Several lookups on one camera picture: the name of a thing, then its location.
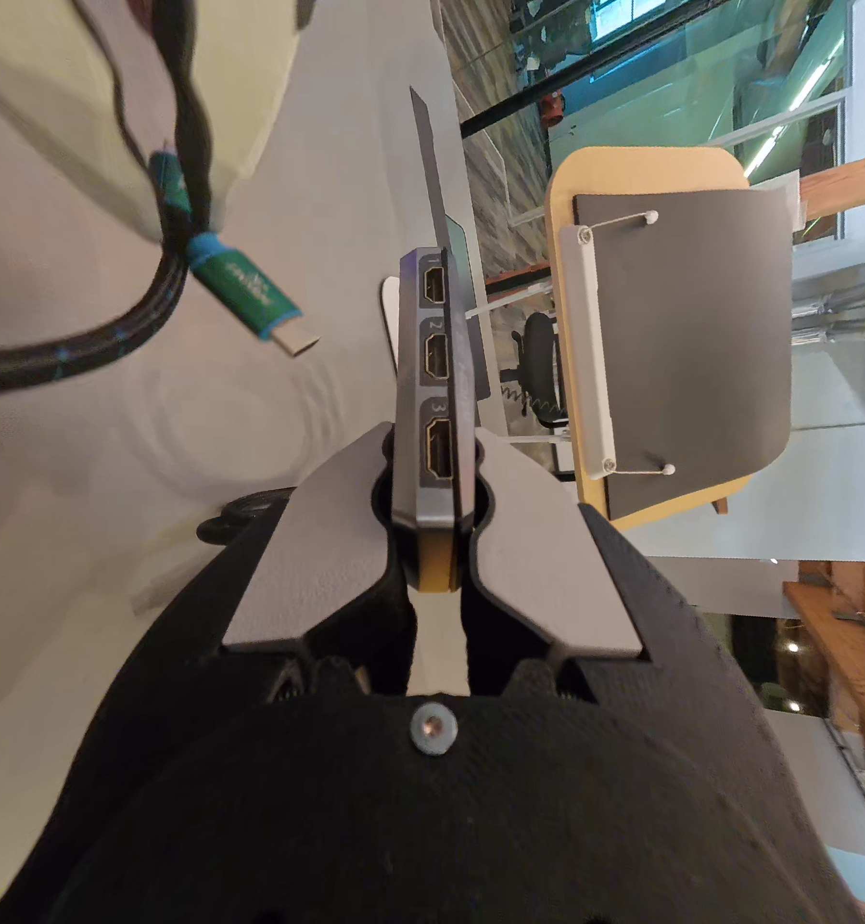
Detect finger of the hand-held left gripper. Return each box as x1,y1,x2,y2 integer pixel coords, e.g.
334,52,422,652
0,0,215,241
187,0,301,221

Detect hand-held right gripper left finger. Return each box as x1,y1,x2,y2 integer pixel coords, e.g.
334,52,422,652
221,421,415,695

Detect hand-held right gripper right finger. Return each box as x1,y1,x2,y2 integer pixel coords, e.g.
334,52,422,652
460,429,654,697

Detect grey and black port hub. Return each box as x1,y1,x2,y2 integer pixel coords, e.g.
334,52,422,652
391,247,488,594

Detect black braided cable green plugs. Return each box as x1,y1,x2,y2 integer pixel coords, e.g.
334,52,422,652
0,141,321,397

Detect black office chair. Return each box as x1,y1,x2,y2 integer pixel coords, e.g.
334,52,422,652
510,312,572,427

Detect black metal pole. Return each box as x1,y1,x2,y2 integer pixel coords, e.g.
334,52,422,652
460,0,738,140

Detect dark grey panel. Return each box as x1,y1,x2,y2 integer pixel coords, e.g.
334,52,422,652
572,184,796,522

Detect pale wooden board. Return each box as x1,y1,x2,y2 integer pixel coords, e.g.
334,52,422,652
545,146,754,522

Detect white bracket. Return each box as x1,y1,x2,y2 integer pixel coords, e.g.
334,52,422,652
555,221,617,479

